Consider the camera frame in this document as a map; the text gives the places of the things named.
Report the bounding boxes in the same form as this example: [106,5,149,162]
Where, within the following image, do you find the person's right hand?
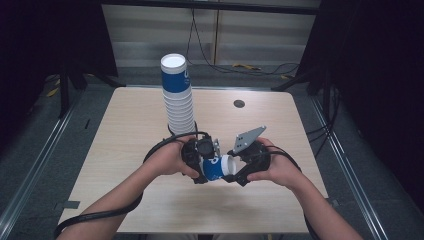
[246,137,303,191]

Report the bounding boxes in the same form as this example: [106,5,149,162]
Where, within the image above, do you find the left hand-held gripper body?
[182,133,221,173]

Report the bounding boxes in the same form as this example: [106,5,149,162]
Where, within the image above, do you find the black curtain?
[296,0,424,214]
[0,0,118,151]

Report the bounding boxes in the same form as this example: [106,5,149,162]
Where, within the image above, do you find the single blue paper cup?
[201,154,238,182]

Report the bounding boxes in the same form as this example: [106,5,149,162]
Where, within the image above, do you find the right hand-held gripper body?
[229,125,272,175]

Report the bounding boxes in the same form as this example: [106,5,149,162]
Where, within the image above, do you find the stack of blue white cups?
[160,53,198,136]

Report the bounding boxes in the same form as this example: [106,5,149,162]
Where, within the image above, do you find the grey tape strip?
[54,200,81,211]

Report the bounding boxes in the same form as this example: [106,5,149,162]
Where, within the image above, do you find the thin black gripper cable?
[264,144,322,240]

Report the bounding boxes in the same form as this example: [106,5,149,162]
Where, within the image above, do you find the person's left hand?
[146,134,201,179]

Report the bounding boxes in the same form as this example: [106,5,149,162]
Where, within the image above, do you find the thick black gripper cable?
[53,131,211,240]

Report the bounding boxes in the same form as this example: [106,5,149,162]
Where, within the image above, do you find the black floor cables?
[185,7,301,77]

